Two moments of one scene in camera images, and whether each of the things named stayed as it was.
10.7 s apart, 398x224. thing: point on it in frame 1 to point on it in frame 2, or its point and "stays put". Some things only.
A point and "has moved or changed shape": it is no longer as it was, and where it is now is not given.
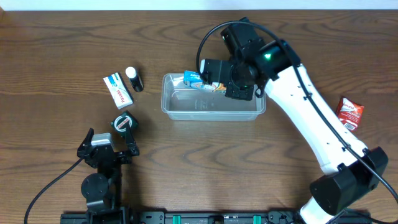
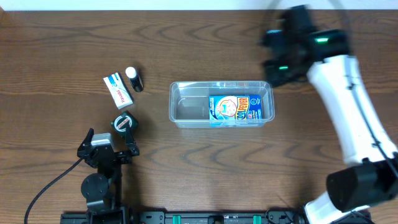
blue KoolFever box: (192, 78) to (236, 111)
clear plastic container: (181, 102) has moved or changed shape
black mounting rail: (182, 217) stays put
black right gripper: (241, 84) to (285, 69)
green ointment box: (119, 124) stays put
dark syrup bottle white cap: (135, 79) stays put
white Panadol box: (118, 91) stays put
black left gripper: (109, 155) stays put
